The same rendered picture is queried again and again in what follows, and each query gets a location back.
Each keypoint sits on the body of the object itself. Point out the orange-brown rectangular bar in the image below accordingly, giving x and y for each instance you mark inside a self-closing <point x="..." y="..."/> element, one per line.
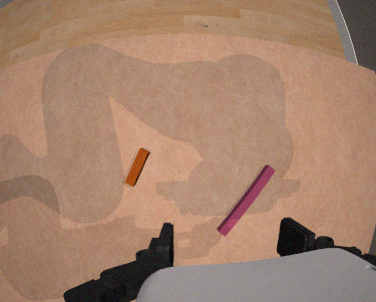
<point x="137" y="167"/>

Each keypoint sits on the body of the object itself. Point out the pink rod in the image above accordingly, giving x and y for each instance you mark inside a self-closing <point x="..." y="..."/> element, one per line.
<point x="246" y="201"/>

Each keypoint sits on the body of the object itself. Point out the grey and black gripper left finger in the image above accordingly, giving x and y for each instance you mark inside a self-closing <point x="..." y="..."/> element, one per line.
<point x="122" y="283"/>

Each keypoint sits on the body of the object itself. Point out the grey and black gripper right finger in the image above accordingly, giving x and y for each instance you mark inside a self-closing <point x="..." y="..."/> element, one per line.
<point x="294" y="238"/>

